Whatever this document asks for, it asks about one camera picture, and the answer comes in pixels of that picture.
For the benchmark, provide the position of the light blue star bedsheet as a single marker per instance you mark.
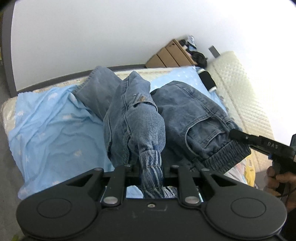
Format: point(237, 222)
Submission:
point(55, 137)

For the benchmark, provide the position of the blue denim jeans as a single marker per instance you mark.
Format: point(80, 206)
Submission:
point(175, 124)

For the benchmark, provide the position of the black finger of the right gripper seen afar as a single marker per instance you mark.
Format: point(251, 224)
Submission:
point(241, 137)

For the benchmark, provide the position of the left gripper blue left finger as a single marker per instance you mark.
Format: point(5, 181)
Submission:
point(115, 192)

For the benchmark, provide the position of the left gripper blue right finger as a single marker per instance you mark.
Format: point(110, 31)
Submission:
point(188, 194)

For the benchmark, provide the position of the dark clothes pile on nightstand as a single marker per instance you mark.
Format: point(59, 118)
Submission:
point(190, 47)

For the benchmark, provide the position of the cream quilted headboard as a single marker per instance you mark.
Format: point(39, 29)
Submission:
point(238, 96)

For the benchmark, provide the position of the brown wooden nightstand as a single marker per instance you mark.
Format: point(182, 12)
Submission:
point(170, 56)

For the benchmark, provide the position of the black rolled bolster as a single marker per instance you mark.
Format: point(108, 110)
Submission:
point(207, 80)

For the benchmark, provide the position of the grey wall socket plate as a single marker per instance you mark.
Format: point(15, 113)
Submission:
point(214, 52)

